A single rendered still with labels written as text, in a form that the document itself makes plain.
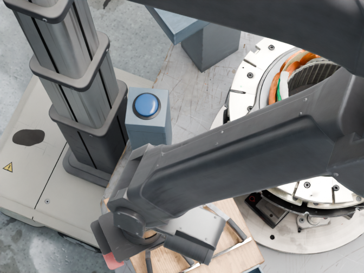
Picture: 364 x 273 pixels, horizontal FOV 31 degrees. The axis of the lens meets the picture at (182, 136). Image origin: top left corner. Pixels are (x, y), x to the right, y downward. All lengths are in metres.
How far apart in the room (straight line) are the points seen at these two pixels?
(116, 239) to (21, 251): 1.35
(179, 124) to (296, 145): 0.96
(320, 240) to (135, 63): 1.19
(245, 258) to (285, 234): 0.30
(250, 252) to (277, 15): 0.74
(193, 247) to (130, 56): 1.63
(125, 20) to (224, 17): 2.05
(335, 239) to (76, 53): 0.62
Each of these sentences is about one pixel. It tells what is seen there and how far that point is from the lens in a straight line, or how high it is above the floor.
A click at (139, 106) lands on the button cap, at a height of 1.04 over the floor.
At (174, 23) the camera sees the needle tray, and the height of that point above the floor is 1.03.
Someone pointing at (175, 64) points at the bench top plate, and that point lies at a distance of 1.47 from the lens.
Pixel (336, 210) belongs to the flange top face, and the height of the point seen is 1.02.
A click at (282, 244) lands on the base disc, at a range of 1.34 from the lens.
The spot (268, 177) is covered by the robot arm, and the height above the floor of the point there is 1.61.
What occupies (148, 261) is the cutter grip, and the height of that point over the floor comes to 1.10.
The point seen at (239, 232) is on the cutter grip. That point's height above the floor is 1.09.
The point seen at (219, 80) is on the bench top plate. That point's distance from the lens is 1.45.
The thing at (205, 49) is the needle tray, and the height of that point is 0.89.
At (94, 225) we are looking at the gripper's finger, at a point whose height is 1.24.
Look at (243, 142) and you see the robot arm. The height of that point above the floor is 1.63.
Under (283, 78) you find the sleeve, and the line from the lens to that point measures 1.05.
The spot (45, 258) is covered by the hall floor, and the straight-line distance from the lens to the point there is 2.18.
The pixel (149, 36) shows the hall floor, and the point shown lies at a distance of 2.38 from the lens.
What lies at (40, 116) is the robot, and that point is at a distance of 2.02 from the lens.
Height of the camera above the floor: 2.11
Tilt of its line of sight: 71 degrees down
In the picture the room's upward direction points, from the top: 2 degrees counter-clockwise
